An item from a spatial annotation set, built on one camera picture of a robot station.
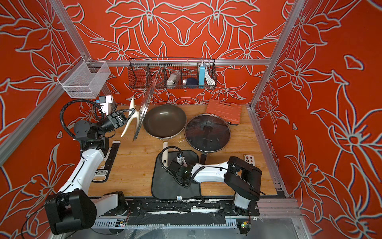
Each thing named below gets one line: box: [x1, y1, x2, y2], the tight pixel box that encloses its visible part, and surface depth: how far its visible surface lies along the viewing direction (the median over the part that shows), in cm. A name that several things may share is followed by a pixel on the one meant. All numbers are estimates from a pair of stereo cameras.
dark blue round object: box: [186, 77, 199, 90], surface depth 97 cm
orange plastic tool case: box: [205, 99, 242, 125], surface depth 113 cm
